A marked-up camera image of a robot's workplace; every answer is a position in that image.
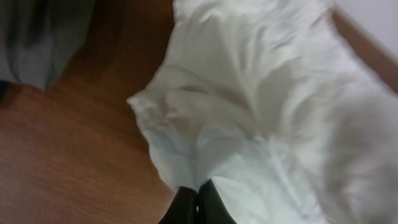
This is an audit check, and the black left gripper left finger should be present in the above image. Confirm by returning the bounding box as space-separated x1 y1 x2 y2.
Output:
159 187 197 224

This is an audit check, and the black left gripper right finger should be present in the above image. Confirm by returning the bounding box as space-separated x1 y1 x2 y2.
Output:
197 180 236 224

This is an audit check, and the white polo shirt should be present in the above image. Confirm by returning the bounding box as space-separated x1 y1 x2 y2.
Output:
128 0 397 223

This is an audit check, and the grey folded garment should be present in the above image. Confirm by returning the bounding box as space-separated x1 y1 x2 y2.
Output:
1 0 95 89

